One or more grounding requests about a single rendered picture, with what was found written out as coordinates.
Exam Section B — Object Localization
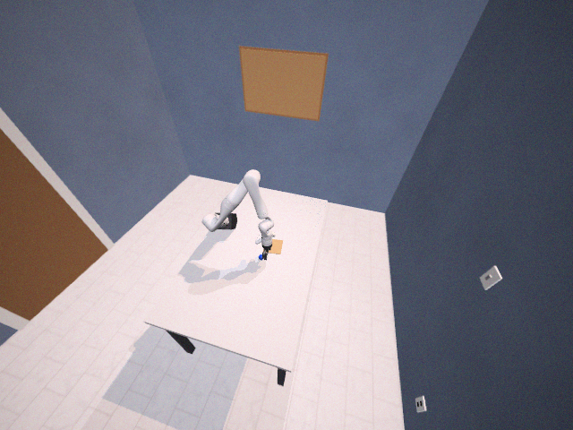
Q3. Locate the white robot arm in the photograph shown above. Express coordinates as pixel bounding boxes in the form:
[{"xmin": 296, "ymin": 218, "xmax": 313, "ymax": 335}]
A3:
[{"xmin": 201, "ymin": 169, "xmax": 274, "ymax": 246}]

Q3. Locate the tan flat mat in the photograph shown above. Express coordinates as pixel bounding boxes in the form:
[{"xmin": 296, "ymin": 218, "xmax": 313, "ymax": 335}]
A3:
[{"xmin": 269, "ymin": 239, "xmax": 283, "ymax": 254}]

